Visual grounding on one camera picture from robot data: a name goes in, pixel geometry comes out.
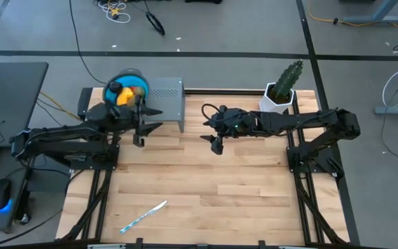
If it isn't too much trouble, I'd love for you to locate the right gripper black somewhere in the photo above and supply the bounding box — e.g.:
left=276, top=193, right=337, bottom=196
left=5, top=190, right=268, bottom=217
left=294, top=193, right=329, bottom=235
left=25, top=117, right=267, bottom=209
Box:
left=199, top=105, right=256, bottom=156

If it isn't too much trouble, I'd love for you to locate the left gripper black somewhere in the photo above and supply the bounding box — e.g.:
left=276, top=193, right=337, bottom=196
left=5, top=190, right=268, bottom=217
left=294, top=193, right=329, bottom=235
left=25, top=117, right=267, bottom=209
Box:
left=87, top=94, right=164, bottom=149

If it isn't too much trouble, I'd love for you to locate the green-brown toy kiwi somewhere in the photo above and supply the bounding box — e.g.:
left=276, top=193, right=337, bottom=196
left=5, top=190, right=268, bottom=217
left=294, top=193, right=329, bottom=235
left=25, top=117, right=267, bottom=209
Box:
left=132, top=86, right=147, bottom=102

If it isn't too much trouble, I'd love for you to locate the yellow banana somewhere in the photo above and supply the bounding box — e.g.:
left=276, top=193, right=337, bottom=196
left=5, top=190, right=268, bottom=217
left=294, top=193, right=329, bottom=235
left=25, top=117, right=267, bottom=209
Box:
left=117, top=86, right=135, bottom=107

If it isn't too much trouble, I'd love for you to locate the blue collapsible bowl grey rim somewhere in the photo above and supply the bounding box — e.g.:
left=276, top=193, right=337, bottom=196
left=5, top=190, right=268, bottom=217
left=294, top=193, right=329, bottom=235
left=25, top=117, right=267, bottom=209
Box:
left=102, top=68, right=151, bottom=108

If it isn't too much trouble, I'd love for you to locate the black toy avocado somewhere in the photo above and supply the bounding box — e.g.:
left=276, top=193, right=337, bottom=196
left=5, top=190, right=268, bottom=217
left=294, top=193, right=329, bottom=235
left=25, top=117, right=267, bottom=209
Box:
left=108, top=81, right=124, bottom=94

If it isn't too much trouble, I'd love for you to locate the grey perforated metal riser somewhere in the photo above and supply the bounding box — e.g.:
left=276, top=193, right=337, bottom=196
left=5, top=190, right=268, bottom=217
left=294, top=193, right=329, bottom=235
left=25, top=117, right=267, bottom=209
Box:
left=142, top=77, right=186, bottom=133

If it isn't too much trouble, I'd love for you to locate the white faceted plant pot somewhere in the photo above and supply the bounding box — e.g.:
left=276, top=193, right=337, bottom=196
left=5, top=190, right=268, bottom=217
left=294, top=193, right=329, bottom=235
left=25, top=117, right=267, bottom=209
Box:
left=258, top=82, right=295, bottom=115

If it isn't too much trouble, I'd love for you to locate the green cactus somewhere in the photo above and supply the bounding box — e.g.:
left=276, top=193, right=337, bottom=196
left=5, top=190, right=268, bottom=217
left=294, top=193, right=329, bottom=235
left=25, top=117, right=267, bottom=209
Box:
left=271, top=59, right=305, bottom=101

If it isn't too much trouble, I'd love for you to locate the black desk top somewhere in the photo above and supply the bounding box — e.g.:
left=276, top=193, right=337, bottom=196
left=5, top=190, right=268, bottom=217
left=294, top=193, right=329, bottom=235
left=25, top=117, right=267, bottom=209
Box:
left=0, top=62, right=50, bottom=148

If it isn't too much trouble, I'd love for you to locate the grey desk foot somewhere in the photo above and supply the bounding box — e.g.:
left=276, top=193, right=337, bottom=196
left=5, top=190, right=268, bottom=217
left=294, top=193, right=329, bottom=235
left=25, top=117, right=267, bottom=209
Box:
left=373, top=105, right=398, bottom=116

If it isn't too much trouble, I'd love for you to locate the wooden desk with grey legs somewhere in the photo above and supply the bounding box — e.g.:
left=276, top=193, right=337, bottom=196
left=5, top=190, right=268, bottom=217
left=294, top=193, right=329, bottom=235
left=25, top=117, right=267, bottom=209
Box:
left=342, top=0, right=398, bottom=25

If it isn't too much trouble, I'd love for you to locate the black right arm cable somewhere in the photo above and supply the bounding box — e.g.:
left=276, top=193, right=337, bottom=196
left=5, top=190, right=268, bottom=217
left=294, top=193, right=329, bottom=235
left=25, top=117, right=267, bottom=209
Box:
left=201, top=102, right=221, bottom=122

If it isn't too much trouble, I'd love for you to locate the black aluminium table frame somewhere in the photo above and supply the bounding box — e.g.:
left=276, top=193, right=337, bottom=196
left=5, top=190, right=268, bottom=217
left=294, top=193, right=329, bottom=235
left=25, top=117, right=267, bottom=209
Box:
left=55, top=86, right=361, bottom=249

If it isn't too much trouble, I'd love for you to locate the thick black cable loop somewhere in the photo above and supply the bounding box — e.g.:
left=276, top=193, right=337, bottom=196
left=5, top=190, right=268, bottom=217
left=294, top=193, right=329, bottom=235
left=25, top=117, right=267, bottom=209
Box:
left=143, top=0, right=166, bottom=37

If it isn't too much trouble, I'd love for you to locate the knife with patterned handle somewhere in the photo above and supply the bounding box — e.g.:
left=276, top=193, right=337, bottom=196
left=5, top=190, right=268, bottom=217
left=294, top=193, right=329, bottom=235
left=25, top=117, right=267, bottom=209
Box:
left=119, top=200, right=168, bottom=235

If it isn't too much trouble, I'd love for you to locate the thin black hanging cable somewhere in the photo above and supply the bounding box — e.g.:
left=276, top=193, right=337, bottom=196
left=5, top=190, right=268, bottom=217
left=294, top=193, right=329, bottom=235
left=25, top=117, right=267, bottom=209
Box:
left=68, top=0, right=107, bottom=86

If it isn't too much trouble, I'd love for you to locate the white cable with yellow plug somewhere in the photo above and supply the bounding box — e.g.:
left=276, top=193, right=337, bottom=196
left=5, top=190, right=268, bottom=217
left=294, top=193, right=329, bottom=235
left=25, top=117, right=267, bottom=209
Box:
left=97, top=0, right=131, bottom=24

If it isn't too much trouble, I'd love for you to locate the yellow extension cable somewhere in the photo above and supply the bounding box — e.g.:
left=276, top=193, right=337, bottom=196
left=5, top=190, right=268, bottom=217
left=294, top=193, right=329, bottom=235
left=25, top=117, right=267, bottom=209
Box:
left=305, top=0, right=398, bottom=41

